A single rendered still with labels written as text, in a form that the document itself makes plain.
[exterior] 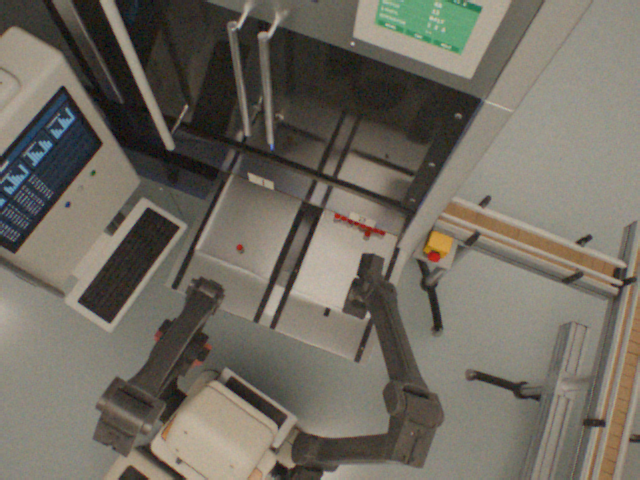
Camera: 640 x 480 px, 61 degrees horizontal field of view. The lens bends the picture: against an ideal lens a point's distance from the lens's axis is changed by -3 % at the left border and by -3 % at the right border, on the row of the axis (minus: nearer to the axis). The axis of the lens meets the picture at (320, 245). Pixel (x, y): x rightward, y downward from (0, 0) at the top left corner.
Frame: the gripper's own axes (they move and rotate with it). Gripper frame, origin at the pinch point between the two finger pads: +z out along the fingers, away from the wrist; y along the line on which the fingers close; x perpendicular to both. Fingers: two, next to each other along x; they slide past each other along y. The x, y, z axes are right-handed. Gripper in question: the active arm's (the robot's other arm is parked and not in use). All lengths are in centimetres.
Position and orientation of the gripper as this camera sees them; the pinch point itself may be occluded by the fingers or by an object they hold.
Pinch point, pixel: (355, 304)
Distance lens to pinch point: 161.4
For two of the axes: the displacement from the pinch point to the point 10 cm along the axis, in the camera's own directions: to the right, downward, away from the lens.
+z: -0.5, 2.8, 9.6
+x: -9.3, -3.5, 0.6
